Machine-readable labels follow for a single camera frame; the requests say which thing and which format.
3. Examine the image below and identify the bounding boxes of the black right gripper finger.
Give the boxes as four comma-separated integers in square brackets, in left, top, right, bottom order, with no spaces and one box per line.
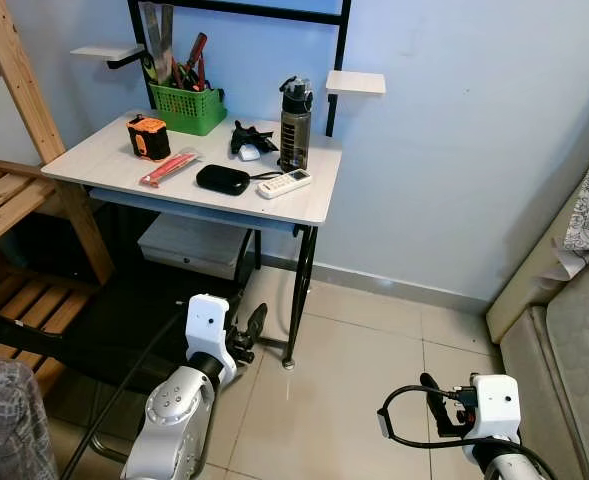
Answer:
[420,373,448,430]

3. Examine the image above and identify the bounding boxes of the white flat box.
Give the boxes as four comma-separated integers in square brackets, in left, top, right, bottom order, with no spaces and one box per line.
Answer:
[136,212,256,280]

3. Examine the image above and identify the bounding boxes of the white remote control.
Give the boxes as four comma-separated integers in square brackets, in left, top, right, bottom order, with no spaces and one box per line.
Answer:
[256,168,314,201]

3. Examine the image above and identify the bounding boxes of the black oval case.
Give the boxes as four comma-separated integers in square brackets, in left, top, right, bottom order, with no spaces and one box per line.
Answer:
[194,164,252,197]

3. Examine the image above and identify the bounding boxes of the black chair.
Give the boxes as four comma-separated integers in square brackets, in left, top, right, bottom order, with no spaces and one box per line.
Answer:
[0,228,307,393]

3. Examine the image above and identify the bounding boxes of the red flat pack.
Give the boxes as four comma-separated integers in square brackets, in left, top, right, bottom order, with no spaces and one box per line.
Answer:
[138,149,201,190]

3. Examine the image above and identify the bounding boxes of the black and white gadget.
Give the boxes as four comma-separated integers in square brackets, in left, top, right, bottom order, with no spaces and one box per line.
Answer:
[229,119,280,164]

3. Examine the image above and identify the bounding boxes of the dark water bottle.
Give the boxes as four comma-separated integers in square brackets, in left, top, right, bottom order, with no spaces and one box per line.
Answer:
[278,75,314,174]

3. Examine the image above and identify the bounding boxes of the orange black tape measure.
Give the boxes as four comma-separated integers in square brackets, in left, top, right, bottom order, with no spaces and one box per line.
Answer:
[126,114,172,162]

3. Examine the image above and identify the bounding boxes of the green plastic basket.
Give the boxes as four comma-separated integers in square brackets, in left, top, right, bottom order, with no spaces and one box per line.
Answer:
[148,82,229,138]

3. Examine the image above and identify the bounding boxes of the grey plaid cloth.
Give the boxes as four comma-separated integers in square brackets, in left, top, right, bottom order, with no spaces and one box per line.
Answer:
[0,349,61,480]

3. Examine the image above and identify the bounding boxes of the small white desk shelf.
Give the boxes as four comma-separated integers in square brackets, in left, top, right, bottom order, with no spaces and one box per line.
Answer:
[70,42,148,70]
[324,69,388,98]

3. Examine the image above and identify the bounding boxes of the metal ruler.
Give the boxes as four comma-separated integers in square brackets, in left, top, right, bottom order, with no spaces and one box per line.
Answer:
[138,2,176,87]

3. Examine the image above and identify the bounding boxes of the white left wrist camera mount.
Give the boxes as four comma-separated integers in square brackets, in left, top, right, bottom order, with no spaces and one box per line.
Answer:
[185,294,234,387]

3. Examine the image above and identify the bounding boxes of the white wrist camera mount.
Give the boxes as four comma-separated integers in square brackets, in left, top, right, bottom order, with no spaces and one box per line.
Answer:
[470,374,521,442]
[185,294,234,387]

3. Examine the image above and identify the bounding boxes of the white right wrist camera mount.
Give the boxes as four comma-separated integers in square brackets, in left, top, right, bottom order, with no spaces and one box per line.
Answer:
[470,374,521,442]

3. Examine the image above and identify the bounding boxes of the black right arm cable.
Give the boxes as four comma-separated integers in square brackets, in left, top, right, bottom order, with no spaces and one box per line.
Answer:
[377,384,475,450]

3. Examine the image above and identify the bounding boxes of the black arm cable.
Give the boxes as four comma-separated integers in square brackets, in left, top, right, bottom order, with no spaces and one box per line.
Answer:
[377,384,475,450]
[59,308,191,480]

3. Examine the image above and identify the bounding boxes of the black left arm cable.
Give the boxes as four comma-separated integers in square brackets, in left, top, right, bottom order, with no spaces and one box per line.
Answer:
[59,308,191,480]

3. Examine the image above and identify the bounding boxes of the white desk with black frame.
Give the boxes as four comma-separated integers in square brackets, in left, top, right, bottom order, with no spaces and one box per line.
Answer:
[40,0,388,370]

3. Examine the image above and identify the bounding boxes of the beige bed frame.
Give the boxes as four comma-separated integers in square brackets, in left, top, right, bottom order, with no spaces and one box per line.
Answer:
[485,188,587,347]

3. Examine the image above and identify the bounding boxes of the red-handled pliers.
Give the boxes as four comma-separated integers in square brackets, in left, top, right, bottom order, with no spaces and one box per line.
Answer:
[177,32,211,92]

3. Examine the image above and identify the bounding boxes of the wooden slatted frame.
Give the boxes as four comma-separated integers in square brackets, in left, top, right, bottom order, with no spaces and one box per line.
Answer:
[0,0,116,401]

